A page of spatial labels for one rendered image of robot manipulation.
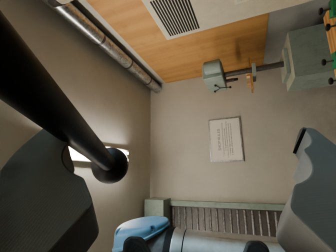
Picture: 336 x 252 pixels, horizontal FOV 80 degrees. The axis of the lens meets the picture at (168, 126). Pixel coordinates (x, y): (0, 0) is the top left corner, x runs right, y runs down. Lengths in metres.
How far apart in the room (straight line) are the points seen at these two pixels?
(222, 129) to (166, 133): 0.90
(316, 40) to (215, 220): 2.37
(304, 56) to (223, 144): 1.45
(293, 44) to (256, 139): 1.28
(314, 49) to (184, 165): 2.10
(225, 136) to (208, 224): 1.23
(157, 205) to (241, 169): 1.27
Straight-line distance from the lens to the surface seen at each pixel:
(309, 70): 2.34
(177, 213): 3.22
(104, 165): 0.17
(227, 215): 3.06
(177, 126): 3.27
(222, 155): 3.03
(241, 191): 3.03
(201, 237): 0.44
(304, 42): 2.45
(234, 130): 3.06
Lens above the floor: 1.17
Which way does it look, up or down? 21 degrees up
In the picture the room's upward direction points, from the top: 96 degrees counter-clockwise
